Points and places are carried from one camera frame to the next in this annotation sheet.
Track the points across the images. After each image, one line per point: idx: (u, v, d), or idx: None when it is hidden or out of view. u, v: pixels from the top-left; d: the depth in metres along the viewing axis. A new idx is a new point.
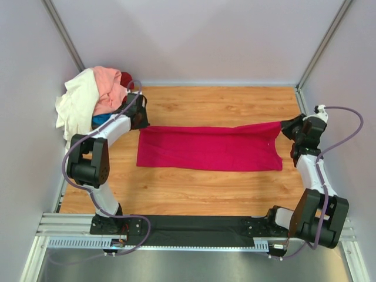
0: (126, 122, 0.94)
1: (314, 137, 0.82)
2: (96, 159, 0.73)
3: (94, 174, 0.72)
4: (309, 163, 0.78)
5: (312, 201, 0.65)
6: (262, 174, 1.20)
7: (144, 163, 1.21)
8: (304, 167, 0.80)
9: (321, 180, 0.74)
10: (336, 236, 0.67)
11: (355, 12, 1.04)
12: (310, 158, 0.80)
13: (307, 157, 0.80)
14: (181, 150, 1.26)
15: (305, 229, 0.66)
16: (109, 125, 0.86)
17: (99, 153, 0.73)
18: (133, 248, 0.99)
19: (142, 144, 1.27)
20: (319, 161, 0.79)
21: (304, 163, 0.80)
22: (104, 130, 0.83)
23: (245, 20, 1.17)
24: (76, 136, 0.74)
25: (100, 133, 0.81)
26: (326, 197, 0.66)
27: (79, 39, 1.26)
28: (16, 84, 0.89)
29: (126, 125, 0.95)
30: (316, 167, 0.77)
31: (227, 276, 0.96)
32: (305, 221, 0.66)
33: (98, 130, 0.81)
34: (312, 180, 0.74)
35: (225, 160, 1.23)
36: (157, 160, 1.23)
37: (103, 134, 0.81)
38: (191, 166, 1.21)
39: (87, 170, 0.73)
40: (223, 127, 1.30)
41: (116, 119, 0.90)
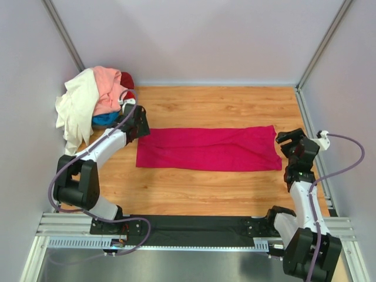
0: (121, 137, 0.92)
1: (307, 160, 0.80)
2: (83, 184, 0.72)
3: (83, 199, 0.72)
4: (302, 193, 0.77)
5: (304, 241, 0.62)
6: (262, 174, 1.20)
7: (144, 163, 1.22)
8: (297, 196, 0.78)
9: (314, 216, 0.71)
10: (330, 275, 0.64)
11: (355, 12, 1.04)
12: (304, 188, 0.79)
13: (300, 185, 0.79)
14: (181, 150, 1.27)
15: (298, 268, 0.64)
16: (101, 143, 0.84)
17: (87, 178, 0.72)
18: (133, 248, 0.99)
19: (141, 144, 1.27)
20: (312, 192, 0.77)
21: (297, 191, 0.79)
22: (95, 149, 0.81)
23: (244, 20, 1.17)
24: (63, 158, 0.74)
25: (90, 154, 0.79)
26: (319, 237, 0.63)
27: (79, 39, 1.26)
28: (16, 84, 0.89)
29: (121, 140, 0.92)
30: (309, 198, 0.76)
31: (227, 276, 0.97)
32: (298, 261, 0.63)
33: (89, 151, 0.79)
34: (306, 214, 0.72)
35: (224, 160, 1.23)
36: (157, 159, 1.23)
37: (94, 154, 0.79)
38: (191, 166, 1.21)
39: (74, 194, 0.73)
40: (224, 128, 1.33)
41: (110, 135, 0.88)
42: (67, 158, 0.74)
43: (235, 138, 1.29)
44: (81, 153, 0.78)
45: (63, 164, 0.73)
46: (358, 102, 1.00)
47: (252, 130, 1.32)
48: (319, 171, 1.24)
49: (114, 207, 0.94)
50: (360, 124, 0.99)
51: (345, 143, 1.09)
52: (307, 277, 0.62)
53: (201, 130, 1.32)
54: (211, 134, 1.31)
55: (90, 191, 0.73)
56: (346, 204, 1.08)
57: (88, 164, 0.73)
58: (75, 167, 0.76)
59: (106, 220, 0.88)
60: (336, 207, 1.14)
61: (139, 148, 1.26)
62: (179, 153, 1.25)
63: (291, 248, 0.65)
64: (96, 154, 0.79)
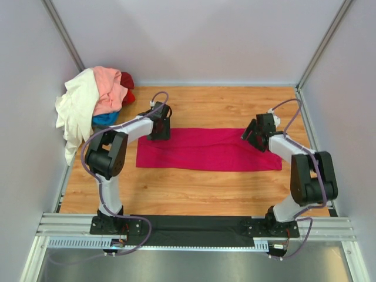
0: (150, 124, 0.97)
1: (269, 123, 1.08)
2: (114, 151, 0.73)
3: (109, 165, 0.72)
4: (280, 140, 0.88)
5: (303, 161, 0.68)
6: (262, 173, 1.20)
7: (145, 163, 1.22)
8: (278, 145, 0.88)
9: (298, 146, 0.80)
10: (335, 186, 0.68)
11: (355, 12, 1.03)
12: (279, 137, 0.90)
13: (277, 137, 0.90)
14: (181, 150, 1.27)
15: (310, 191, 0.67)
16: (135, 123, 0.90)
17: (118, 145, 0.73)
18: (133, 248, 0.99)
19: (142, 144, 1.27)
20: (286, 136, 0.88)
21: (277, 142, 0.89)
22: (128, 126, 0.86)
23: (244, 20, 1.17)
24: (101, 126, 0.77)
25: (123, 128, 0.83)
26: (311, 155, 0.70)
27: (79, 39, 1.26)
28: (16, 84, 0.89)
29: (148, 128, 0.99)
30: (287, 140, 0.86)
31: (227, 276, 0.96)
32: (306, 183, 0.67)
33: (122, 126, 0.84)
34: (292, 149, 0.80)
35: (224, 160, 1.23)
36: (157, 159, 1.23)
37: (127, 130, 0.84)
38: (192, 167, 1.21)
39: (103, 158, 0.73)
40: (225, 128, 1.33)
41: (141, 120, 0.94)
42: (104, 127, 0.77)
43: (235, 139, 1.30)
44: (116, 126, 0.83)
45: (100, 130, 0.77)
46: (358, 102, 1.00)
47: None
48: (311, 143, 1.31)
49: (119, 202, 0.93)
50: (359, 124, 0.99)
51: (345, 143, 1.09)
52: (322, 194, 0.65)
53: (201, 130, 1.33)
54: (211, 134, 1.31)
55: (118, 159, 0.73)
56: (346, 204, 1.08)
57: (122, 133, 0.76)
58: (108, 138, 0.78)
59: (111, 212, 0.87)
60: (336, 207, 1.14)
61: (140, 148, 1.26)
62: (179, 153, 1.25)
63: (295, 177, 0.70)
64: (128, 130, 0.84)
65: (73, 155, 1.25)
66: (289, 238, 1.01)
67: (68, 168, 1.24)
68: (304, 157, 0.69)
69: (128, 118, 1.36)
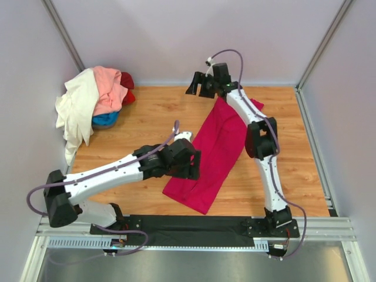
0: (134, 175, 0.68)
1: (225, 74, 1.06)
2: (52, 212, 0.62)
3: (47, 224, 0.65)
4: (236, 97, 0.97)
5: (255, 126, 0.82)
6: (253, 174, 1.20)
7: (206, 204, 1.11)
8: (234, 103, 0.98)
9: (251, 111, 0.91)
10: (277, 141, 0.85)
11: (355, 12, 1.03)
12: (236, 95, 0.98)
13: (232, 94, 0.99)
14: (212, 168, 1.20)
15: (260, 149, 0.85)
16: (104, 175, 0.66)
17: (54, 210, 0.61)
18: (136, 248, 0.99)
19: (185, 197, 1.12)
20: (242, 94, 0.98)
21: (232, 100, 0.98)
22: (89, 180, 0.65)
23: (244, 20, 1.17)
24: (54, 174, 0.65)
25: (76, 184, 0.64)
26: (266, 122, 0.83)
27: (79, 39, 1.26)
28: (16, 84, 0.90)
29: (135, 178, 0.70)
30: (242, 100, 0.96)
31: (227, 276, 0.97)
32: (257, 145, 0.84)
33: (77, 180, 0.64)
34: (247, 113, 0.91)
35: (233, 141, 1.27)
36: (205, 195, 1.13)
37: (80, 188, 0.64)
38: (226, 173, 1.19)
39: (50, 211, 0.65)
40: (205, 120, 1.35)
41: (120, 168, 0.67)
42: (56, 177, 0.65)
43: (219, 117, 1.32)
44: (70, 178, 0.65)
45: (51, 179, 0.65)
46: (358, 102, 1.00)
47: (220, 98, 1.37)
48: (305, 123, 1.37)
49: (113, 217, 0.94)
50: (359, 124, 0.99)
51: (345, 144, 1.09)
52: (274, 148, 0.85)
53: (198, 141, 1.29)
54: (210, 137, 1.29)
55: (56, 222, 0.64)
56: (346, 205, 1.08)
57: (62, 198, 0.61)
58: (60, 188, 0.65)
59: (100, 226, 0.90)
60: (336, 207, 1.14)
61: (188, 201, 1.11)
62: (215, 174, 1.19)
63: (249, 139, 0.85)
64: (83, 188, 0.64)
65: (73, 155, 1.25)
66: (289, 238, 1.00)
67: (68, 167, 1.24)
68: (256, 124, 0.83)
69: (127, 118, 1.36)
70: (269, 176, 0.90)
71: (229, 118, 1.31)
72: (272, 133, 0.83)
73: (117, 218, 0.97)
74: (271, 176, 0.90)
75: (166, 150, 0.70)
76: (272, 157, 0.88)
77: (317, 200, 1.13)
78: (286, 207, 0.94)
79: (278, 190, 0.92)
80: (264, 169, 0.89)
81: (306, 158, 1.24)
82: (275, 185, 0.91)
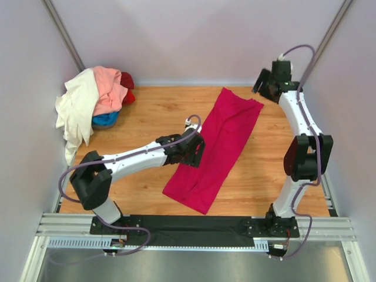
0: (160, 159, 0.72)
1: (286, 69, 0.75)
2: (90, 188, 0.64)
3: (85, 200, 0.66)
4: (291, 99, 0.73)
5: (304, 144, 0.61)
6: (261, 174, 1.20)
7: (206, 204, 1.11)
8: (286, 106, 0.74)
9: (306, 120, 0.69)
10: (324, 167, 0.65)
11: (355, 12, 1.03)
12: (291, 97, 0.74)
13: (288, 95, 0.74)
14: (212, 168, 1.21)
15: (299, 171, 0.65)
16: (137, 156, 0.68)
17: (94, 187, 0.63)
18: (136, 248, 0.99)
19: (185, 197, 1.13)
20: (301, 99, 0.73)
21: (286, 101, 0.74)
22: (125, 160, 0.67)
23: (244, 20, 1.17)
24: (91, 153, 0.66)
25: (115, 163, 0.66)
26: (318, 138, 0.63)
27: (79, 39, 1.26)
28: (16, 84, 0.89)
29: (159, 161, 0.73)
30: (299, 105, 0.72)
31: (227, 276, 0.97)
32: (298, 163, 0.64)
33: (116, 159, 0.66)
34: (298, 121, 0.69)
35: (233, 140, 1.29)
36: (205, 195, 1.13)
37: (118, 167, 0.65)
38: (225, 173, 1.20)
39: (84, 189, 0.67)
40: (206, 120, 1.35)
41: (149, 151, 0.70)
42: (94, 157, 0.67)
43: (220, 118, 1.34)
44: (108, 157, 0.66)
45: (89, 158, 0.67)
46: (358, 102, 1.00)
47: (219, 100, 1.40)
48: None
49: (118, 213, 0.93)
50: (359, 124, 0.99)
51: (345, 144, 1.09)
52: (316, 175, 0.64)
53: None
54: (210, 137, 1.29)
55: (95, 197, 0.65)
56: (346, 204, 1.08)
57: (104, 173, 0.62)
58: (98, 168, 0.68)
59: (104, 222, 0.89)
60: (336, 207, 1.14)
61: (188, 201, 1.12)
62: (215, 174, 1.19)
63: (291, 154, 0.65)
64: (120, 167, 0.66)
65: (73, 155, 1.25)
66: (289, 238, 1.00)
67: (67, 167, 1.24)
68: (305, 140, 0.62)
69: (127, 118, 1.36)
70: (292, 195, 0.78)
71: (228, 118, 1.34)
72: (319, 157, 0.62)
73: (120, 217, 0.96)
74: (294, 195, 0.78)
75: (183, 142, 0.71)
76: (306, 181, 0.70)
77: (317, 200, 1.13)
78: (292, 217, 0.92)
79: (294, 206, 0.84)
80: (291, 187, 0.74)
81: None
82: (293, 202, 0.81)
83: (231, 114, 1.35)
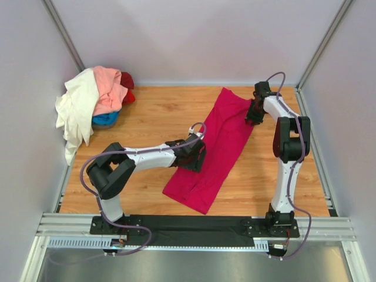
0: (170, 158, 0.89)
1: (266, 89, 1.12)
2: (112, 176, 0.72)
3: (104, 187, 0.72)
4: (274, 101, 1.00)
5: (285, 123, 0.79)
6: (261, 174, 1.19)
7: (206, 204, 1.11)
8: (271, 106, 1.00)
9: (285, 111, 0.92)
10: (308, 144, 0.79)
11: (355, 12, 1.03)
12: (273, 98, 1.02)
13: (270, 98, 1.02)
14: (212, 168, 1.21)
15: (286, 150, 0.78)
16: (154, 153, 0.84)
17: (118, 173, 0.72)
18: (137, 248, 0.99)
19: (185, 197, 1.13)
20: (279, 98, 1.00)
21: (270, 103, 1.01)
22: (144, 154, 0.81)
23: (245, 20, 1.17)
24: (114, 145, 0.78)
25: (136, 155, 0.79)
26: (296, 120, 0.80)
27: (79, 39, 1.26)
28: (16, 84, 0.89)
29: (167, 161, 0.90)
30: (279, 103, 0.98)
31: (227, 276, 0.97)
32: (285, 141, 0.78)
33: (137, 151, 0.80)
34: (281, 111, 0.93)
35: (233, 140, 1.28)
36: (205, 195, 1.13)
37: (139, 158, 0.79)
38: (225, 173, 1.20)
39: (103, 179, 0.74)
40: (205, 120, 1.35)
41: (162, 150, 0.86)
42: (116, 148, 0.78)
43: (219, 117, 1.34)
44: (131, 150, 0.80)
45: (111, 149, 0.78)
46: (358, 102, 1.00)
47: (219, 101, 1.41)
48: None
49: (121, 211, 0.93)
50: (359, 124, 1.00)
51: (345, 144, 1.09)
52: (302, 151, 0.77)
53: None
54: (210, 137, 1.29)
55: (115, 185, 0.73)
56: (346, 204, 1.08)
57: (128, 162, 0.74)
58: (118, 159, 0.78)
59: (106, 219, 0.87)
60: (336, 207, 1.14)
61: (189, 201, 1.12)
62: (215, 174, 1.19)
63: (278, 136, 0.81)
64: (140, 160, 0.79)
65: (73, 155, 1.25)
66: (289, 238, 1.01)
67: (68, 167, 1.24)
68: (286, 121, 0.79)
69: (127, 118, 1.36)
70: (286, 181, 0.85)
71: (228, 118, 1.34)
72: (300, 133, 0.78)
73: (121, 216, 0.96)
74: (287, 180, 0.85)
75: (187, 147, 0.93)
76: (296, 163, 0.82)
77: (317, 200, 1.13)
78: (291, 212, 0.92)
79: (290, 195, 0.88)
80: (284, 172, 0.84)
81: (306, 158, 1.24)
82: (288, 190, 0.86)
83: (231, 114, 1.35)
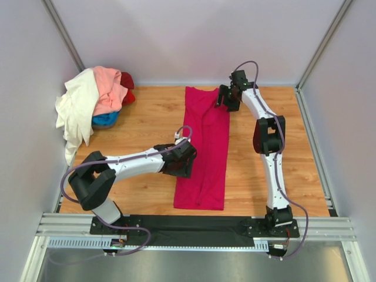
0: (158, 164, 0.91)
1: (242, 78, 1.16)
2: (91, 188, 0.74)
3: (85, 199, 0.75)
4: (251, 95, 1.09)
5: (264, 124, 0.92)
6: (260, 174, 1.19)
7: (220, 201, 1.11)
8: (248, 100, 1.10)
9: (262, 108, 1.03)
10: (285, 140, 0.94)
11: (355, 12, 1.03)
12: (251, 93, 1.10)
13: (247, 92, 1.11)
14: (210, 168, 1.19)
15: (266, 145, 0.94)
16: (138, 159, 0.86)
17: (96, 186, 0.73)
18: (136, 248, 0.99)
19: (198, 202, 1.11)
20: (257, 93, 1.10)
21: (247, 97, 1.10)
22: (127, 162, 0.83)
23: (245, 20, 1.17)
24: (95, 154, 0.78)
25: (118, 163, 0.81)
26: (275, 120, 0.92)
27: (79, 39, 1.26)
28: (16, 84, 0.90)
29: (155, 167, 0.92)
30: (256, 98, 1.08)
31: (227, 276, 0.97)
32: (263, 140, 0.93)
33: (119, 160, 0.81)
34: (258, 109, 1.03)
35: (217, 133, 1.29)
36: (215, 191, 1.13)
37: (121, 167, 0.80)
38: (225, 165, 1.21)
39: (83, 190, 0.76)
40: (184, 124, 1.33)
41: (148, 156, 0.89)
42: (97, 157, 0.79)
43: (196, 118, 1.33)
44: (113, 158, 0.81)
45: (92, 158, 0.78)
46: (358, 102, 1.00)
47: (188, 99, 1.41)
48: (305, 124, 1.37)
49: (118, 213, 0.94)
50: (359, 124, 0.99)
51: (345, 144, 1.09)
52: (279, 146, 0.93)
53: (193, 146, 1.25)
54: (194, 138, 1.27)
55: (96, 196, 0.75)
56: (346, 204, 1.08)
57: (108, 173, 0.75)
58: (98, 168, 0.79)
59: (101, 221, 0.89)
60: (336, 207, 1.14)
61: (203, 204, 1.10)
62: (218, 171, 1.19)
63: (257, 135, 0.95)
64: (123, 168, 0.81)
65: (73, 155, 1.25)
66: (289, 238, 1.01)
67: (68, 167, 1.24)
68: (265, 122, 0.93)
69: (127, 119, 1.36)
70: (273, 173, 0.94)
71: (204, 114, 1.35)
72: (279, 130, 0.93)
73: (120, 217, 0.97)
74: (274, 173, 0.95)
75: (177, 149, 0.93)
76: (277, 154, 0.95)
77: (317, 200, 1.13)
78: (287, 207, 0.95)
79: (281, 188, 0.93)
80: (269, 165, 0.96)
81: (307, 158, 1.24)
82: (278, 182, 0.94)
83: (206, 108, 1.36)
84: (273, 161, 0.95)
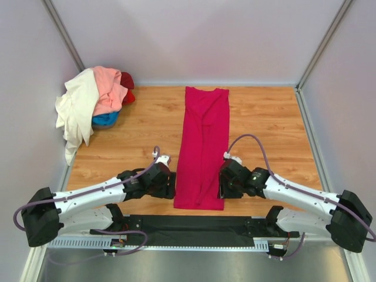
0: (118, 196, 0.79)
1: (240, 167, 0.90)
2: (36, 228, 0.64)
3: (30, 237, 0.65)
4: (279, 189, 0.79)
5: (343, 219, 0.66)
6: None
7: (220, 201, 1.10)
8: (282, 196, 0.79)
9: (316, 197, 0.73)
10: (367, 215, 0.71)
11: (354, 13, 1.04)
12: (277, 185, 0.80)
13: (273, 187, 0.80)
14: (210, 168, 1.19)
15: (361, 237, 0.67)
16: (93, 194, 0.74)
17: (42, 225, 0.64)
18: (135, 248, 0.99)
19: (198, 202, 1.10)
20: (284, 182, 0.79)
21: (276, 192, 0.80)
22: (78, 198, 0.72)
23: (244, 20, 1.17)
24: (44, 191, 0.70)
25: (67, 201, 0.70)
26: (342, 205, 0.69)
27: (79, 39, 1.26)
28: (16, 84, 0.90)
29: (117, 198, 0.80)
30: (290, 188, 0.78)
31: (227, 276, 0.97)
32: (355, 235, 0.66)
33: (67, 197, 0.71)
34: (311, 202, 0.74)
35: (217, 133, 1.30)
36: (215, 191, 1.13)
37: (69, 205, 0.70)
38: None
39: (28, 229, 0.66)
40: (184, 124, 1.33)
41: (106, 188, 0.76)
42: (46, 194, 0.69)
43: (196, 118, 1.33)
44: (61, 195, 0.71)
45: (40, 195, 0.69)
46: (357, 103, 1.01)
47: (188, 99, 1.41)
48: (305, 124, 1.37)
49: (110, 218, 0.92)
50: (359, 124, 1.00)
51: (345, 144, 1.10)
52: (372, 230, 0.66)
53: (192, 146, 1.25)
54: (194, 138, 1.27)
55: (40, 236, 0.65)
56: None
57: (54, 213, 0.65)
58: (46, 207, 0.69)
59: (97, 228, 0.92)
60: None
61: (204, 204, 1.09)
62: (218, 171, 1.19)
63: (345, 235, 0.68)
64: (71, 206, 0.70)
65: (73, 155, 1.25)
66: (289, 238, 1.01)
67: (68, 167, 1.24)
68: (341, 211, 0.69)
69: (127, 119, 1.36)
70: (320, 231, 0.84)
71: (204, 114, 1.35)
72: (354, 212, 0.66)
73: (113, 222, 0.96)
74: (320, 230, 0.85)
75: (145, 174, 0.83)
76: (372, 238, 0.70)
77: None
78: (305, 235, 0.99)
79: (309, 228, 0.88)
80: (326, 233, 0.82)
81: (307, 158, 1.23)
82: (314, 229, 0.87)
83: (207, 108, 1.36)
84: (319, 219, 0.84)
